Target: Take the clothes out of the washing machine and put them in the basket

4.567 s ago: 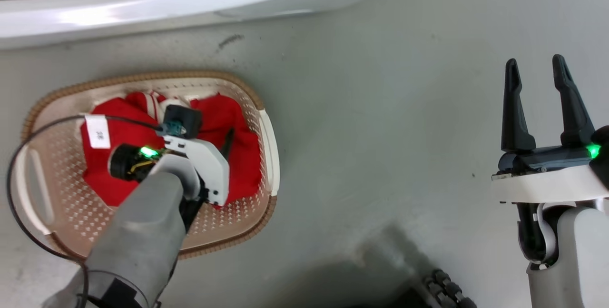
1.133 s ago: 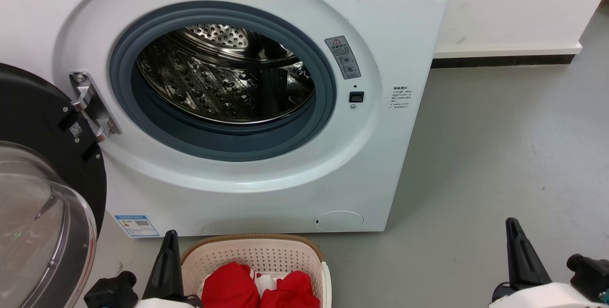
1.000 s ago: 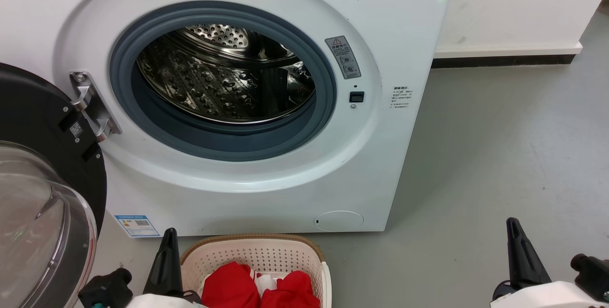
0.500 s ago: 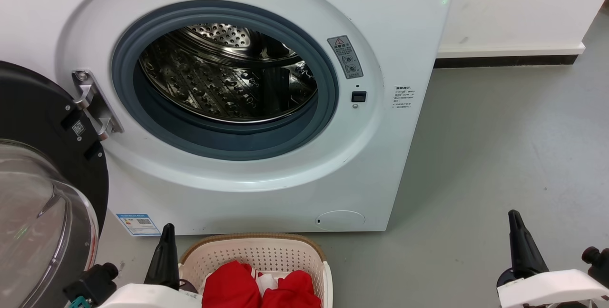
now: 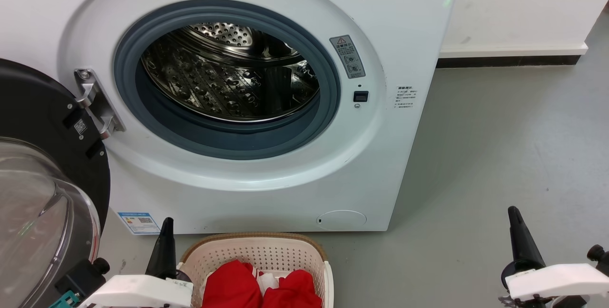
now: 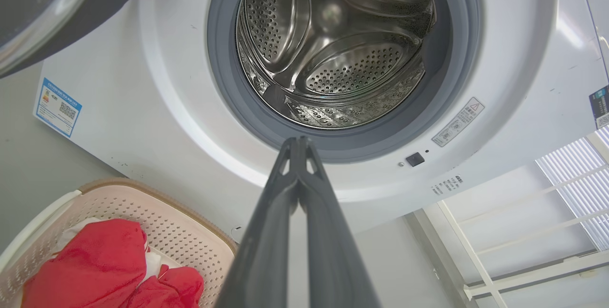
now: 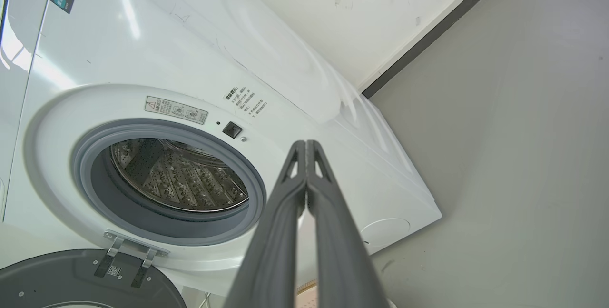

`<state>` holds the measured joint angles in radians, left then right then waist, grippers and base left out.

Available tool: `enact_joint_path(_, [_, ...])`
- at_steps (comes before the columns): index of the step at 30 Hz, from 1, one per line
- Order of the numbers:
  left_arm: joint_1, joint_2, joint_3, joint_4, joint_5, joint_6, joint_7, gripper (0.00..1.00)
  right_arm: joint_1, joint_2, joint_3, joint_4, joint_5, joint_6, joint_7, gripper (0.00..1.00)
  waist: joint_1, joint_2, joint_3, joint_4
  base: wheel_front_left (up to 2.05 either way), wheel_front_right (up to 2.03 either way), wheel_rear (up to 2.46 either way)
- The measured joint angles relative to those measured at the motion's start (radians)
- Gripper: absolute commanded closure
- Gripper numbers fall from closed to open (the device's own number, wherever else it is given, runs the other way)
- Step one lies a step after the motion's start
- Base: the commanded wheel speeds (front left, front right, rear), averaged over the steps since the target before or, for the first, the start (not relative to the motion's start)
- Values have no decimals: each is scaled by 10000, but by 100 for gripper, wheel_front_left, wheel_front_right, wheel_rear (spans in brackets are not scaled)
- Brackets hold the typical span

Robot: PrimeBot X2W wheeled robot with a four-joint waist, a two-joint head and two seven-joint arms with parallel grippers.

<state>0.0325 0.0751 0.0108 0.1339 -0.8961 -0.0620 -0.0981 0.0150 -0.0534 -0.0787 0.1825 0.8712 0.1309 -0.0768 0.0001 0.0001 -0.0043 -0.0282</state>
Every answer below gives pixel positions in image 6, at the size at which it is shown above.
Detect white window frame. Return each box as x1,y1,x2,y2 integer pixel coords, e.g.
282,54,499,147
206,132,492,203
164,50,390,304
408,131,609,308

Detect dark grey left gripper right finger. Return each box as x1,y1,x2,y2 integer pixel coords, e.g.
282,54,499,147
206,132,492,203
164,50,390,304
298,137,382,308

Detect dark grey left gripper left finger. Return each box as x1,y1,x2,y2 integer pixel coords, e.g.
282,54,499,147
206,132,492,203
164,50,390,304
214,137,300,308

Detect white front-load washing machine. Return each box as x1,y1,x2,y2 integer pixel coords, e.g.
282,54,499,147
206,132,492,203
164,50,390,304
32,0,609,243

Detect small black label sticker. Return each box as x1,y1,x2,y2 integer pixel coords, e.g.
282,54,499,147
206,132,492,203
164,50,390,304
588,85,609,130

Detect blue energy label sticker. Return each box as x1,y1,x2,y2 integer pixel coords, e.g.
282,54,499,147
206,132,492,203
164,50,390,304
33,77,83,139

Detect red cloth garment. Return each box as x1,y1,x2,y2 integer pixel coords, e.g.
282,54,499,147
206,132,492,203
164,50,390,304
21,218,206,308

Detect white window blinds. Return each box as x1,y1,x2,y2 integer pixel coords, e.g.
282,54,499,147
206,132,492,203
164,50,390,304
535,126,609,252

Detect cream perforated laundry basket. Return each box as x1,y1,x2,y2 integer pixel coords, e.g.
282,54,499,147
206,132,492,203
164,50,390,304
0,178,239,308

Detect white warning sticker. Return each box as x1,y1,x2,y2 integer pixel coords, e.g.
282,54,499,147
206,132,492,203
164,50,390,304
431,97,486,148

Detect grey rubber door gasket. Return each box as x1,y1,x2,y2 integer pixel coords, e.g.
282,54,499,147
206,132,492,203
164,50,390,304
206,0,484,164

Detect washing machine glass door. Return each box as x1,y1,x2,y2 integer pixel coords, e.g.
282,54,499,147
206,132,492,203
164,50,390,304
0,0,158,79

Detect stainless steel washing machine drum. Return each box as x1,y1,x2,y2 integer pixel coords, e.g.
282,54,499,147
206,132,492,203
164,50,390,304
235,0,436,130

